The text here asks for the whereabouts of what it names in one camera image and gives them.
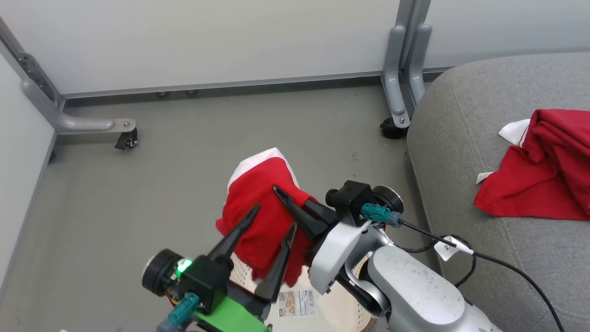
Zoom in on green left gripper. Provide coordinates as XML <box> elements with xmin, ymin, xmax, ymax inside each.
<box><xmin>142</xmin><ymin>204</ymin><xmax>272</xmax><ymax>332</ymax></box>

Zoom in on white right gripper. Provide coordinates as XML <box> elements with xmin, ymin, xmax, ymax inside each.
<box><xmin>255</xmin><ymin>185</ymin><xmax>404</xmax><ymax>303</ymax></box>

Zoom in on red garment with white trim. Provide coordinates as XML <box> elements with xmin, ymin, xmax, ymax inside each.
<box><xmin>474</xmin><ymin>108</ymin><xmax>590</xmax><ymax>221</ymax></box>
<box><xmin>215</xmin><ymin>148</ymin><xmax>319</xmax><ymax>287</ymax></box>

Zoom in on white perforated laundry basket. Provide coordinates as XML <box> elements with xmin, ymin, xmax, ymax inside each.
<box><xmin>228</xmin><ymin>251</ymin><xmax>376</xmax><ymax>332</ymax></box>

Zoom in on printed paper basket label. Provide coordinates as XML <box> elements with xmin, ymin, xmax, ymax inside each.
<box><xmin>278</xmin><ymin>290</ymin><xmax>318</xmax><ymax>318</ymax></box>

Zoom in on black caster wheel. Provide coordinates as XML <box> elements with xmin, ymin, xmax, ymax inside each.
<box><xmin>114</xmin><ymin>128</ymin><xmax>139</xmax><ymax>150</ymax></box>
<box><xmin>380</xmin><ymin>118</ymin><xmax>409</xmax><ymax>140</ymax></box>

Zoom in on grey metal partition leg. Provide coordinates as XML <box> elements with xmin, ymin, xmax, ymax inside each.
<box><xmin>408</xmin><ymin>23</ymin><xmax>434</xmax><ymax>106</ymax></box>
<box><xmin>382</xmin><ymin>25</ymin><xmax>412</xmax><ymax>130</ymax></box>
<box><xmin>0</xmin><ymin>18</ymin><xmax>137</xmax><ymax>135</ymax></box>

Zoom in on grey fabric sofa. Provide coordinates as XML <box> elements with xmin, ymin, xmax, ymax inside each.
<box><xmin>406</xmin><ymin>52</ymin><xmax>590</xmax><ymax>332</ymax></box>

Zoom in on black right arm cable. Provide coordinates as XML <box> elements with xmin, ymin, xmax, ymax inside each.
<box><xmin>362</xmin><ymin>203</ymin><xmax>566</xmax><ymax>332</ymax></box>

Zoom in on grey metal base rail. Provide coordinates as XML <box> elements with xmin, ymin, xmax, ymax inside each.
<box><xmin>60</xmin><ymin>69</ymin><xmax>454</xmax><ymax>100</ymax></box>

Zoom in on white cable tag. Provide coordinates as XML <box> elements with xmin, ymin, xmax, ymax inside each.
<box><xmin>434</xmin><ymin>236</ymin><xmax>474</xmax><ymax>261</ymax></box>

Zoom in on grey metal partition post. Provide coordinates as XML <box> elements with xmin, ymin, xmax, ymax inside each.
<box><xmin>395</xmin><ymin>0</ymin><xmax>432</xmax><ymax>70</ymax></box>

